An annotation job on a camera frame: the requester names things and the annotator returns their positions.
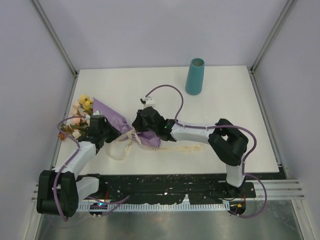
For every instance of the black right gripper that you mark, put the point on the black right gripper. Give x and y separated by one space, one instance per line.
137 123

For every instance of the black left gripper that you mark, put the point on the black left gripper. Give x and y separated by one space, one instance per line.
114 132

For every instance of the cream printed ribbon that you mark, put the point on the cream printed ribbon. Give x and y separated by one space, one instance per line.
130 143

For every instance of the purple wrapping paper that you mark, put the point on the purple wrapping paper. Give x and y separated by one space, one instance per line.
120 123

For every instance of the artificial flower bunch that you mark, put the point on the artificial flower bunch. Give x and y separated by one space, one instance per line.
75 127

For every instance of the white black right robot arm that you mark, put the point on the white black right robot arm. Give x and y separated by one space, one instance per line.
228 143

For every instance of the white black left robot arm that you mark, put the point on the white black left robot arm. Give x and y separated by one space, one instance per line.
59 192

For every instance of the teal ceramic vase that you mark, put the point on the teal ceramic vase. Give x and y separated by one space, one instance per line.
195 77

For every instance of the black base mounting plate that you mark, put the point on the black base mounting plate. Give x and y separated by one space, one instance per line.
169 189

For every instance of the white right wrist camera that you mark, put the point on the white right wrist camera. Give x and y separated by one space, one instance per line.
147 101

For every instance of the white slotted cable duct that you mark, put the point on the white slotted cable duct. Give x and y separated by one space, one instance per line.
182 207

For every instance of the left aluminium frame post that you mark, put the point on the left aluminium frame post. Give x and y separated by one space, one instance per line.
53 35

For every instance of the aluminium frame post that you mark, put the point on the aluminium frame post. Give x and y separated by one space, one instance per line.
273 33
53 35

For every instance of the right aluminium frame post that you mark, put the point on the right aluminium frame post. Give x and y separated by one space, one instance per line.
273 33

